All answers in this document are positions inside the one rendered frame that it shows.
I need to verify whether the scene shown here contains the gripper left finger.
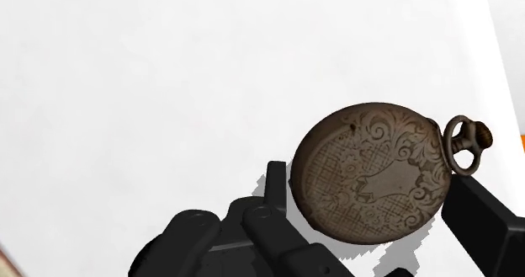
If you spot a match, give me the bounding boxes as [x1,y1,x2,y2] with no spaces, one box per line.
[127,160,357,277]

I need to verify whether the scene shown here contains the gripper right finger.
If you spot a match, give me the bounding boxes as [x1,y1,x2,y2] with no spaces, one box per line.
[441,174,525,277]

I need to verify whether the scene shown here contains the engraved brown pocket watch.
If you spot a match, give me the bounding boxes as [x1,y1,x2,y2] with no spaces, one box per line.
[289,102,494,245]

